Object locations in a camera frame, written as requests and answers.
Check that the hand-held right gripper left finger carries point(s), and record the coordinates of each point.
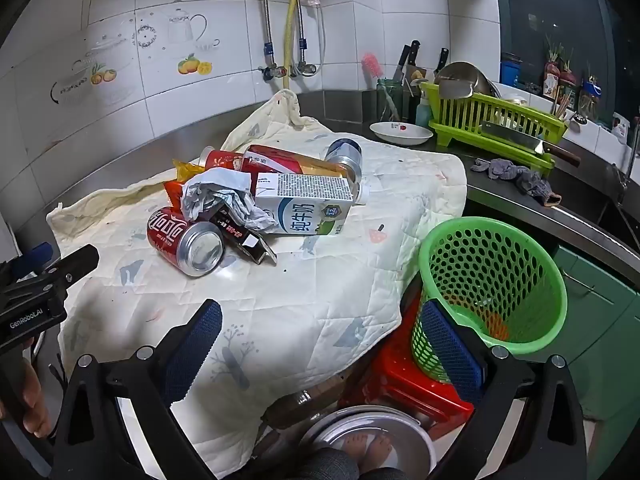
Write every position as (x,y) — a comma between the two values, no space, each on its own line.
(195,350)

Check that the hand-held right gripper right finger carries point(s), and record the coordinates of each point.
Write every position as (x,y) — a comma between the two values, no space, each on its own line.
(450,345)

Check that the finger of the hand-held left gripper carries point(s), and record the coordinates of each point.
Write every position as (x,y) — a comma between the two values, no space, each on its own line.
(75,262)
(35,255)

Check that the green plastic mesh basket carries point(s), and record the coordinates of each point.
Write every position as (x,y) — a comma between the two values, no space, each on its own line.
(452,260)

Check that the red cola can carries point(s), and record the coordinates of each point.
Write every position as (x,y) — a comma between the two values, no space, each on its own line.
(170,235)

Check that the small black cardboard box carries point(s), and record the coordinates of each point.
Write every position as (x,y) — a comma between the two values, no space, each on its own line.
(250,249)

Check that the yellow snack bag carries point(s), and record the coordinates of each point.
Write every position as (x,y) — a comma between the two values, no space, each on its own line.
(187,170)

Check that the grey-white paper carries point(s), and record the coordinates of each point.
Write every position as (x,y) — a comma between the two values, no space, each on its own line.
(210,190)

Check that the white milk carton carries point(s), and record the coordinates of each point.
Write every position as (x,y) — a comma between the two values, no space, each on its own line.
(300,210)

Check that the red printed paper cup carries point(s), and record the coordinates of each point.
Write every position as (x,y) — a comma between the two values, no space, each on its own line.
(222,160)

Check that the red and tan paper box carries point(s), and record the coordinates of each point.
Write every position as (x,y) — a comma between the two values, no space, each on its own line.
(295,160)

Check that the blue and white can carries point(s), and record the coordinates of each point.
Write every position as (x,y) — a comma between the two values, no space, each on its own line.
(342,152)

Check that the person's left hand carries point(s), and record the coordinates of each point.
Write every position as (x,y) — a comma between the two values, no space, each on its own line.
(34,400)

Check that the red plastic stool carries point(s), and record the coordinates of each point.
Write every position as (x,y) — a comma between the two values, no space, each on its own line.
(400,377)

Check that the cream quilted printed blanket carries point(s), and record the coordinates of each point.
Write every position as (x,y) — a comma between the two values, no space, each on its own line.
(300,305)

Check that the brown bottle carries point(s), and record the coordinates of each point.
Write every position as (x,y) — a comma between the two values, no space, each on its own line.
(300,400)

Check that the person's bare foot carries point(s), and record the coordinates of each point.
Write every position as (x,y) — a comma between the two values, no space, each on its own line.
(355,450)
(381,450)

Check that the stainless steel basin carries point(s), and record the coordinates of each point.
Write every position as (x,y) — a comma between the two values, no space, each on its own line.
(325,430)

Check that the green cabinet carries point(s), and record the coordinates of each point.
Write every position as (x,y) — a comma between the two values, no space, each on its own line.
(600,310)

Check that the person's grey trouser leg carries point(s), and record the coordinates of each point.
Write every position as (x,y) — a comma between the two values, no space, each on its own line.
(340,467)

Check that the grey rag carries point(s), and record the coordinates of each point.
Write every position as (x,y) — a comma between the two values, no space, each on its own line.
(525,177)

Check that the white plate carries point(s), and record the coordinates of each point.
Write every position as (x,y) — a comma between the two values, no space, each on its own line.
(400,134)

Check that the teal dish soap bottle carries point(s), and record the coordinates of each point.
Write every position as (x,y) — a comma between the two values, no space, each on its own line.
(422,112)

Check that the green plastic dish rack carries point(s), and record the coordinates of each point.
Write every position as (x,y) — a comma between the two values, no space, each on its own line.
(500,110)

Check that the green glass jar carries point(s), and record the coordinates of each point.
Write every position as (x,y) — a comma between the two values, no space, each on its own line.
(390,102)

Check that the dark knife block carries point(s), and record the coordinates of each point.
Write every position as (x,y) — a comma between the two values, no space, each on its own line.
(415,85)

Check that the bundle of chopsticks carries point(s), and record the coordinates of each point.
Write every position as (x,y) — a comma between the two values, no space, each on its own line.
(561,102)

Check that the stainless steel bowl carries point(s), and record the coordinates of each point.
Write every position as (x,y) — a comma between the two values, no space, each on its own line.
(470,72)

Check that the white tub with red label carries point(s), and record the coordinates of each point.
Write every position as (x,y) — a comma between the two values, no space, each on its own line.
(621,126)

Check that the blue plastic container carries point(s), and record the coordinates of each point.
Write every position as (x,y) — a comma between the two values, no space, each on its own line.
(511,72)

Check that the metal pipe valve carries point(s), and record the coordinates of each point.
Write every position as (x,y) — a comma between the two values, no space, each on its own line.
(302,62)
(270,62)

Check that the glass jar with sprouts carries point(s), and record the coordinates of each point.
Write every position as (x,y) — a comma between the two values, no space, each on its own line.
(589,102)

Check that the red jar with sprouts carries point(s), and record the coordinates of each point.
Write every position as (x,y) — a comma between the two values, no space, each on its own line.
(568,75)
(551,80)

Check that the pink bottle brush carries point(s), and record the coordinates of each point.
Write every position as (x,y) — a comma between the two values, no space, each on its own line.
(371,65)

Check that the dark window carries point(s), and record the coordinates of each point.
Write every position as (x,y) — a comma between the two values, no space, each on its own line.
(560,5)

